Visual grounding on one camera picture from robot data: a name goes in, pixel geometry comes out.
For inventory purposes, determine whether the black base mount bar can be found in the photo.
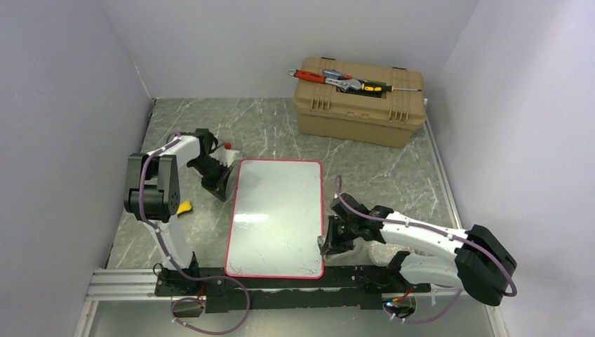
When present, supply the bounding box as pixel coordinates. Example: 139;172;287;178
152;264;431;313

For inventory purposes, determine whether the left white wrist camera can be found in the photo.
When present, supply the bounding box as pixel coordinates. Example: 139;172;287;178
213;143;243;167

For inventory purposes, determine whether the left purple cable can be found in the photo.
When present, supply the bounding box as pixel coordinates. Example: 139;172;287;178
138;132;251;336

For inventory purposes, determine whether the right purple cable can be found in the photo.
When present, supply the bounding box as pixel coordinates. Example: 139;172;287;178
333;174;518;326

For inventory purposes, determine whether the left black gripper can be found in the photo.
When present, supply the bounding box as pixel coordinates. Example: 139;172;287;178
189;156;233;202

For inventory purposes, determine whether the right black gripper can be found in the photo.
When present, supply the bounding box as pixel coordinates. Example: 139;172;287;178
322;214;359;255

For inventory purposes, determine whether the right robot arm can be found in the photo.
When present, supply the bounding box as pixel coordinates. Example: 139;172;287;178
318;193;518;306

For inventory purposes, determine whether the blue red screwdriver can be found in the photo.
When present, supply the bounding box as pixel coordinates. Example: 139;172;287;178
321;69;352;80

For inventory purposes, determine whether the yellow black screwdriver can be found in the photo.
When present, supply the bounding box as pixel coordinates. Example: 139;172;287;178
361;81;422;93

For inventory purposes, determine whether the yellow black object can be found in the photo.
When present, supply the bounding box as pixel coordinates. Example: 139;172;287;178
176;201;193;216

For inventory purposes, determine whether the red framed whiteboard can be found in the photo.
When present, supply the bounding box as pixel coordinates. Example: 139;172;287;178
225;159;324;279

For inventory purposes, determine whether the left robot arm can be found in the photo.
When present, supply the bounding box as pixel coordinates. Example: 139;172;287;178
123;128;241;295

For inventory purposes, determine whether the purple cable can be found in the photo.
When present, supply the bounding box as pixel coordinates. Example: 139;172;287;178
333;174;518;326
138;132;251;336

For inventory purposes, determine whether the tan plastic toolbox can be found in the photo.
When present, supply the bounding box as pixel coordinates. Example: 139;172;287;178
293;57;427;147

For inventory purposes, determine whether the red handled adjustable wrench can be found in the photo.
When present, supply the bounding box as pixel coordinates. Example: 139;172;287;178
288;70;363;91

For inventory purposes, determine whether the aluminium rail frame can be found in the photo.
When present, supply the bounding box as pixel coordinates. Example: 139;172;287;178
74;264;510;337

